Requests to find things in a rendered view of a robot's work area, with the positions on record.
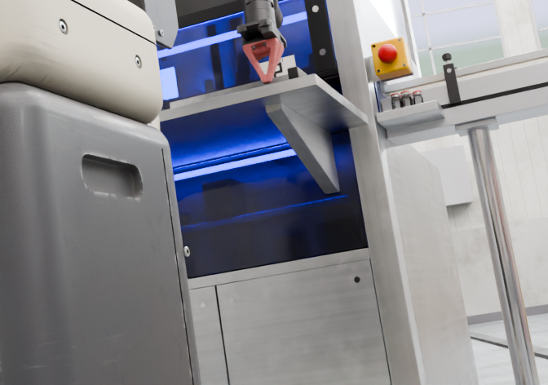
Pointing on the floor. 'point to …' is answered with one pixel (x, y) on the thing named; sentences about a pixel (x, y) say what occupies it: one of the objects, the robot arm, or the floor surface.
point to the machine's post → (374, 184)
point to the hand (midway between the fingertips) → (267, 78)
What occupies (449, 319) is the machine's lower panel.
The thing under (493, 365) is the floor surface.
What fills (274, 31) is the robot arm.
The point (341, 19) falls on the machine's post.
